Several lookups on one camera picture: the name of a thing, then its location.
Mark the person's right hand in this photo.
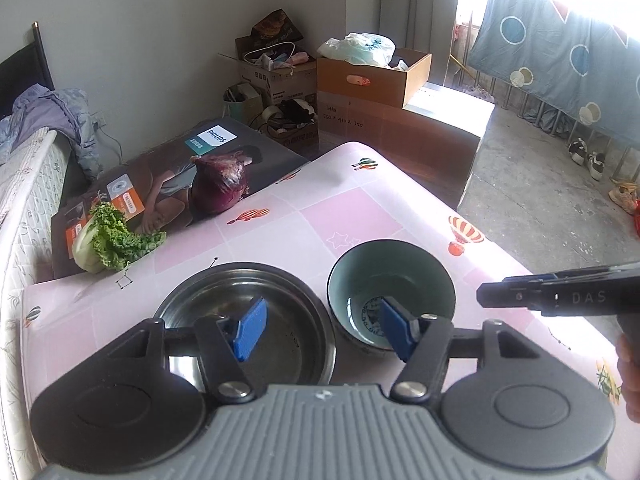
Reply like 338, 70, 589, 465
616, 336, 640, 421

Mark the white printed cardboard box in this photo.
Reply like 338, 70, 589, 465
235, 35, 318, 106

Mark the dark printed bag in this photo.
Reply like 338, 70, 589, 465
250, 9, 305, 43

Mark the pink printed tablecloth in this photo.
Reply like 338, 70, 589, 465
20, 141, 632, 466

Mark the black bed headboard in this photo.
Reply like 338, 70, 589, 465
0, 22, 55, 93

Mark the green leafy cabbage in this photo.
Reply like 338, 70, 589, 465
71, 201, 167, 274

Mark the teal ceramic bowl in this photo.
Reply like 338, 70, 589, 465
326, 241, 457, 353

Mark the pink shoe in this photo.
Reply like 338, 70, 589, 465
609, 182, 638, 213

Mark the white quilted mattress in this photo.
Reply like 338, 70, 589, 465
0, 127, 73, 480

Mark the small steel bowl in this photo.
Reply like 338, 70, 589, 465
152, 261, 338, 386

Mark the blue dotted hanging blanket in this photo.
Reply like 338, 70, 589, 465
467, 0, 640, 141

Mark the low cardboard box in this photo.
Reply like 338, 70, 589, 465
265, 100, 319, 148

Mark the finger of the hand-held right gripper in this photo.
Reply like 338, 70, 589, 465
477, 280, 543, 311
502, 269, 566, 282

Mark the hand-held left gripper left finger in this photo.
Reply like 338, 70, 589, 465
120, 296, 268, 406

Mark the pale green paper bag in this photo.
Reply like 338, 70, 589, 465
223, 82, 264, 126

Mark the open brown cardboard box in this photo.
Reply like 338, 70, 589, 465
316, 49, 432, 109

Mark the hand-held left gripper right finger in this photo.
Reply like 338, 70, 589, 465
381, 297, 526, 406

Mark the dark printed appliance box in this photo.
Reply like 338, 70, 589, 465
51, 116, 311, 281

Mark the purple cabbage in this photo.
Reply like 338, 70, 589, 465
190, 154, 249, 217

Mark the white plastic bag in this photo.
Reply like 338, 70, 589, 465
318, 32, 396, 67

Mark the blue-grey clothes pile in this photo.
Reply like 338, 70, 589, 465
0, 85, 103, 178

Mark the large brown cardboard box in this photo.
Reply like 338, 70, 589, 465
316, 85, 496, 211

